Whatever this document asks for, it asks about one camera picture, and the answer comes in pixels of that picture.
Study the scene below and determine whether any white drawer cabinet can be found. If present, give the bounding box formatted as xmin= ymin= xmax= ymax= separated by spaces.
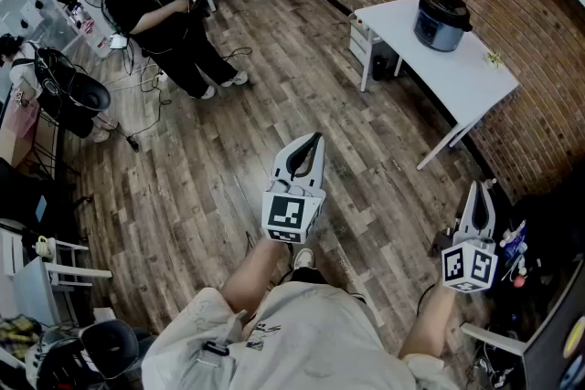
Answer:
xmin=348 ymin=11 xmax=381 ymax=70

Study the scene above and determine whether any person's left forearm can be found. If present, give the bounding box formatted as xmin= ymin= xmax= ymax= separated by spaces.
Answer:
xmin=220 ymin=237 xmax=293 ymax=325

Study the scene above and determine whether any person's white shoe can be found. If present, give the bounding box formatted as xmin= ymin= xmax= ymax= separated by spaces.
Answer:
xmin=292 ymin=247 xmax=316 ymax=271

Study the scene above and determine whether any grey shoulder strap with buckle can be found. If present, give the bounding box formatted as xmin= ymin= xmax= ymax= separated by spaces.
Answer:
xmin=196 ymin=340 xmax=234 ymax=369

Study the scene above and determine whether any black waste bin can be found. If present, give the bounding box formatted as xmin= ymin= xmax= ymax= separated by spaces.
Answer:
xmin=372 ymin=54 xmax=390 ymax=82

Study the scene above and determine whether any white table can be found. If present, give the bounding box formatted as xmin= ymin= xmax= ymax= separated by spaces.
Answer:
xmin=354 ymin=0 xmax=521 ymax=172

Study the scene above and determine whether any black office chair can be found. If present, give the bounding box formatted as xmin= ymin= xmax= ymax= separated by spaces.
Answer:
xmin=40 ymin=318 xmax=156 ymax=390
xmin=34 ymin=47 xmax=112 ymax=138

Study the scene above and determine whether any black pressure cooker pot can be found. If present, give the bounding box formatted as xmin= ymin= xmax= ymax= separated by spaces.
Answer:
xmin=413 ymin=4 xmax=468 ymax=53

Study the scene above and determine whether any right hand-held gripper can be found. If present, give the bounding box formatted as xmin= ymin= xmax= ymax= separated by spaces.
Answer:
xmin=441 ymin=181 xmax=499 ymax=292

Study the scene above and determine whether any person's right forearm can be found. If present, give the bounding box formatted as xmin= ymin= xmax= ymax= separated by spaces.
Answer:
xmin=399 ymin=282 xmax=463 ymax=360

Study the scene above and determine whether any black desk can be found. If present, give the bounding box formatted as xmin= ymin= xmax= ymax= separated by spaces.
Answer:
xmin=523 ymin=259 xmax=585 ymax=390

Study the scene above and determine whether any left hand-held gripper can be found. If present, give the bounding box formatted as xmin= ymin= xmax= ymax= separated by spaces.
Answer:
xmin=261 ymin=132 xmax=326 ymax=245

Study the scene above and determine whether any white wooden rack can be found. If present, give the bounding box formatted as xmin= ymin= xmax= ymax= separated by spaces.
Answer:
xmin=460 ymin=322 xmax=527 ymax=357

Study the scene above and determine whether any person's beige shirt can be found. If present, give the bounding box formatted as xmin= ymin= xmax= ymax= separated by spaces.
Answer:
xmin=141 ymin=280 xmax=461 ymax=390

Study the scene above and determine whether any black pressure cooker lid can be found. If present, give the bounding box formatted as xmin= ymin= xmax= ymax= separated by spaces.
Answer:
xmin=417 ymin=0 xmax=474 ymax=33

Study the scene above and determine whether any white shelf unit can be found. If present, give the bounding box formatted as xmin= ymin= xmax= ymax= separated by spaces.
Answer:
xmin=0 ymin=218 xmax=113 ymax=325

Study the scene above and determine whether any black cart with bottles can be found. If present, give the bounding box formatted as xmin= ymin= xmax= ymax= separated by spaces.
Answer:
xmin=497 ymin=195 xmax=549 ymax=293

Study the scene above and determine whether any yellow round plate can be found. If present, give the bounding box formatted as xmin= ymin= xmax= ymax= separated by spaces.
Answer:
xmin=562 ymin=317 xmax=585 ymax=357

